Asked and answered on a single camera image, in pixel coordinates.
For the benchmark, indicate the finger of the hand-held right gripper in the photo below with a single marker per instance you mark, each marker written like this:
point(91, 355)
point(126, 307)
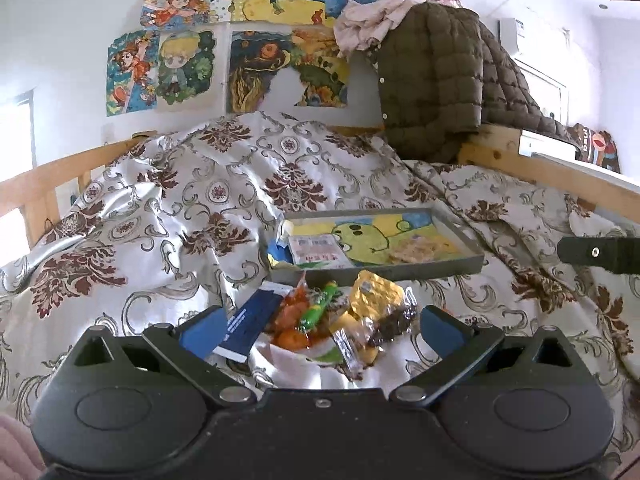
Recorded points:
point(595, 252)

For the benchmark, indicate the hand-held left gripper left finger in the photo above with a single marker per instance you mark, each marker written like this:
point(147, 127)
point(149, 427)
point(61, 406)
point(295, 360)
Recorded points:
point(202, 332)

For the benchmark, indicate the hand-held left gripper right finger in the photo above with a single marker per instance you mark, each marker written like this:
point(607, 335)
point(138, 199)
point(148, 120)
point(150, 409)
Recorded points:
point(442, 330)

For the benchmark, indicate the dark blue snack packet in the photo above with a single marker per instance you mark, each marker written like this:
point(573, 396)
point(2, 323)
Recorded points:
point(250, 320)

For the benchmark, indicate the grey tray with painted bottom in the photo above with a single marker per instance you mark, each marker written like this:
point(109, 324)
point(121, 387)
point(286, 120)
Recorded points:
point(380, 245)

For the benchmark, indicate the clear packet of dark dates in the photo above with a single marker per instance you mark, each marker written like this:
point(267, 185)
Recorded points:
point(397, 322)

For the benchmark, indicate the gold foil snack packet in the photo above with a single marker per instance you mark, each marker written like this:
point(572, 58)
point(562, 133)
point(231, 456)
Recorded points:
point(372, 297)

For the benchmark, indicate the white plastic bag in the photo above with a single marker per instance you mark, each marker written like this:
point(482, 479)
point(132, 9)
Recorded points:
point(285, 365)

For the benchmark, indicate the orange snack packet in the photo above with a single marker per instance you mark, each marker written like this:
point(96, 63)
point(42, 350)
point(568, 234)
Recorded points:
point(292, 317)

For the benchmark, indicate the clear wrapped yellow snack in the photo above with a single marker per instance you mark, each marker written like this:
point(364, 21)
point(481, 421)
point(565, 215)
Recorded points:
point(352, 350)

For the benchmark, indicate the colourful printed box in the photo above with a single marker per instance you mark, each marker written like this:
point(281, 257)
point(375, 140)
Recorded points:
point(597, 147)

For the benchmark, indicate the small blue packet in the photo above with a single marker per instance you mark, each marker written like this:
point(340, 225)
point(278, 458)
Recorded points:
point(280, 255)

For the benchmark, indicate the green wrapped candy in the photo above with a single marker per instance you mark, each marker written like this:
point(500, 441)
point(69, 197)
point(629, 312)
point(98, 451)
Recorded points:
point(320, 307)

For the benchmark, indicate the floral satin blanket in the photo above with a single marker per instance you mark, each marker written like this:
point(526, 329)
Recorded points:
point(200, 200)

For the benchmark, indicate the white packet with red label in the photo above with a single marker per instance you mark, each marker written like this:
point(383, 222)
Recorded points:
point(317, 250)

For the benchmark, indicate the olive quilted jacket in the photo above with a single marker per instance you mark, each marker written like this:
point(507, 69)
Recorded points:
point(440, 80)

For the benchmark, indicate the white air conditioner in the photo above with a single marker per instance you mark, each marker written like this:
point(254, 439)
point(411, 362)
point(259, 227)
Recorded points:
point(511, 35)

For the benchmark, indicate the bright window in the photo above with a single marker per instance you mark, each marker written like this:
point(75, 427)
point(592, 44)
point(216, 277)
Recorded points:
point(17, 135)

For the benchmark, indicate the pink cloth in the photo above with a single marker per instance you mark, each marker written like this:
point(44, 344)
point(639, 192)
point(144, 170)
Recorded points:
point(370, 20)

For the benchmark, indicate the white rail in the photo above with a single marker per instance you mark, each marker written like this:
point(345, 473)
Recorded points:
point(545, 145)

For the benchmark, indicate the wooden bed frame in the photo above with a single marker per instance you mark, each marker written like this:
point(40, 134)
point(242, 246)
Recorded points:
point(492, 152)

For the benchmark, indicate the dark swirl wall painting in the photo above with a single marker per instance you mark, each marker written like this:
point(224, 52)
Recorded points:
point(252, 72)

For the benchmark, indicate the blond child wall poster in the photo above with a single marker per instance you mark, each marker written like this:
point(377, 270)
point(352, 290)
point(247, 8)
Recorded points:
point(187, 67)

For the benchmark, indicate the blue girl wall poster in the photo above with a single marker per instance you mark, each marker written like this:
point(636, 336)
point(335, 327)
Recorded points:
point(132, 72)

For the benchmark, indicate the orange-haired girl wall poster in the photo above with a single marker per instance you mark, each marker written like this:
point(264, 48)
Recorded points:
point(175, 6)

